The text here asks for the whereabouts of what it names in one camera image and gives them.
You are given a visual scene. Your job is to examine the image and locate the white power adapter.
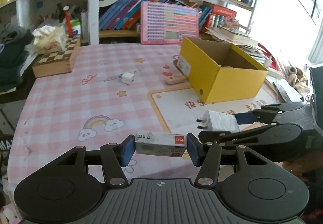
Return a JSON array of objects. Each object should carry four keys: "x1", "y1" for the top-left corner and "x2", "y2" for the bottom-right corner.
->
[{"x1": 197, "y1": 110, "x2": 240, "y2": 133}]

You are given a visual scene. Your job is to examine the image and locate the pink eraser case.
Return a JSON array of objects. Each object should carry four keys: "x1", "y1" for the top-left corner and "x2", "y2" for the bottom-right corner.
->
[{"x1": 165, "y1": 76, "x2": 186, "y2": 85}]

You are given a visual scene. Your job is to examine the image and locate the small white cube charger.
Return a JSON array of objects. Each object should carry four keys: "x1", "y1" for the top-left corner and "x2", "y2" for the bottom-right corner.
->
[{"x1": 121, "y1": 72, "x2": 135, "y2": 85}]

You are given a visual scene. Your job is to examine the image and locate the yellow cardboard box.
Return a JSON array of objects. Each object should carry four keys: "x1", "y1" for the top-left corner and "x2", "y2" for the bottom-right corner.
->
[{"x1": 177, "y1": 37, "x2": 268, "y2": 104}]

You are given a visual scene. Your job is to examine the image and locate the pink checkered tablecloth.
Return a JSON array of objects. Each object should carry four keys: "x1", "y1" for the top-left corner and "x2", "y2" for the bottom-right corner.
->
[{"x1": 6, "y1": 42, "x2": 291, "y2": 194}]

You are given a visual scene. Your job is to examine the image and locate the brown plush toy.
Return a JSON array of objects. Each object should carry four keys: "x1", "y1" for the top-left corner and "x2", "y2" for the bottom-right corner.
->
[{"x1": 286, "y1": 66, "x2": 311, "y2": 96}]

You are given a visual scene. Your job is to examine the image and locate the stack of papers and books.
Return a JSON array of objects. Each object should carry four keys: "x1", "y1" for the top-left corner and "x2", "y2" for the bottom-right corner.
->
[{"x1": 206, "y1": 27, "x2": 268, "y2": 64}]

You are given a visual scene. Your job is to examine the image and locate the red book set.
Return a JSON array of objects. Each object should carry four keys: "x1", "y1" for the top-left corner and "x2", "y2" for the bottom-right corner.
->
[{"x1": 202, "y1": 5, "x2": 237, "y2": 28}]

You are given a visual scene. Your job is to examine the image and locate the wooden chess box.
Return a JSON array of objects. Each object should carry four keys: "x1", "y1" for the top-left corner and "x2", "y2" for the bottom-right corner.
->
[{"x1": 32, "y1": 35, "x2": 81, "y2": 78}]

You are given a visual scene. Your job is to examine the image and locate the pink keyboard learning pad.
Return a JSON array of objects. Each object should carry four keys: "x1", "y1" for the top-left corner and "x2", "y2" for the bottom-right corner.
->
[{"x1": 140, "y1": 1, "x2": 199, "y2": 45}]

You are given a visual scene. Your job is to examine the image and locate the floral tissue box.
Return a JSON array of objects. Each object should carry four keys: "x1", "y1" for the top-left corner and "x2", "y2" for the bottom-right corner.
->
[{"x1": 32, "y1": 25, "x2": 67, "y2": 55}]

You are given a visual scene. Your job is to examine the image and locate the row of blue books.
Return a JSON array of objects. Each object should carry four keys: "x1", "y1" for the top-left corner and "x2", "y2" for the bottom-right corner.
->
[{"x1": 98, "y1": 0, "x2": 152, "y2": 31}]

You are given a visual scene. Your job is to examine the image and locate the pile of clothes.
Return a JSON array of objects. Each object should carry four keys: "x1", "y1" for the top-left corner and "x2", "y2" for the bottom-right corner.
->
[{"x1": 1, "y1": 23, "x2": 34, "y2": 93}]

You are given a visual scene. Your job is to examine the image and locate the white wall charger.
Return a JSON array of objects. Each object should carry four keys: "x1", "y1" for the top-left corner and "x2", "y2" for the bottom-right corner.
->
[{"x1": 263, "y1": 56, "x2": 273, "y2": 68}]

